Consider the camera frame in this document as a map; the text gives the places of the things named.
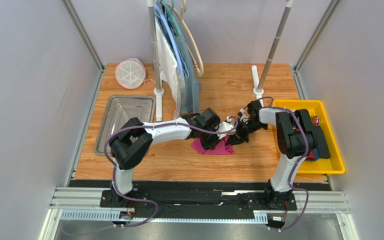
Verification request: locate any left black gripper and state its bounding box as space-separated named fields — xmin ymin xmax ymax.
xmin=199 ymin=125 xmax=225 ymax=152

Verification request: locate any pink paper napkin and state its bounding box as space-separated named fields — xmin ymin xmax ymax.
xmin=190 ymin=136 xmax=235 ymax=156

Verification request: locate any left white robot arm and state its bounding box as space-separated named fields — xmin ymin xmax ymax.
xmin=104 ymin=108 xmax=235 ymax=198

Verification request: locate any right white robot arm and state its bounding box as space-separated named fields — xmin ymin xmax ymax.
xmin=226 ymin=107 xmax=328 ymax=204

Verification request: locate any blue grey hanging cloth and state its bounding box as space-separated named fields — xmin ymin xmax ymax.
xmin=170 ymin=6 xmax=202 ymax=116

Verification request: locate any right rack pole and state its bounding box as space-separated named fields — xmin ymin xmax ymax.
xmin=251 ymin=0 xmax=295 ymax=105

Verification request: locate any rack pole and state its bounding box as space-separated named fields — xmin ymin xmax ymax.
xmin=146 ymin=0 xmax=165 ymax=122
xmin=251 ymin=0 xmax=295 ymax=105

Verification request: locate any blue clothes hanger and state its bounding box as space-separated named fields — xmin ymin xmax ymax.
xmin=155 ymin=4 xmax=189 ymax=78

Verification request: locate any left rack pole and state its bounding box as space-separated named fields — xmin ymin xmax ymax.
xmin=146 ymin=0 xmax=165 ymax=122

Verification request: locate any white lace cloth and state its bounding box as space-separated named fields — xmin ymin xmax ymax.
xmin=155 ymin=17 xmax=185 ymax=119

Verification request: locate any pink gold utensil in bin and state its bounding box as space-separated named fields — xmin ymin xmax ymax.
xmin=311 ymin=115 xmax=325 ymax=127

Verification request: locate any black object in bin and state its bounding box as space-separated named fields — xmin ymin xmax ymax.
xmin=312 ymin=125 xmax=331 ymax=159

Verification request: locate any silver metal tray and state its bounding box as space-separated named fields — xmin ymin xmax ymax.
xmin=93 ymin=95 xmax=156 ymax=156

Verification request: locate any pink white mesh basket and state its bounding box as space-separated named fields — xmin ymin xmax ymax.
xmin=115 ymin=57 xmax=156 ymax=90

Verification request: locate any yellow plastic bin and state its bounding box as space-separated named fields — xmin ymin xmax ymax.
xmin=273 ymin=99 xmax=346 ymax=175

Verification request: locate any beige clothes hanger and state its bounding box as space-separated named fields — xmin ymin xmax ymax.
xmin=169 ymin=0 xmax=205 ymax=77

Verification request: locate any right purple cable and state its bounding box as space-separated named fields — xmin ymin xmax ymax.
xmin=240 ymin=96 xmax=311 ymax=233

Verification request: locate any purple cable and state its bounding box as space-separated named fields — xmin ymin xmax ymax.
xmin=103 ymin=115 xmax=239 ymax=229
xmin=240 ymin=96 xmax=311 ymax=233

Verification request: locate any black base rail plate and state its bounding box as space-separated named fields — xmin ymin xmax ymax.
xmin=68 ymin=179 xmax=316 ymax=221

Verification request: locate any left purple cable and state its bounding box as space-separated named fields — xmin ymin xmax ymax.
xmin=103 ymin=115 xmax=239 ymax=229

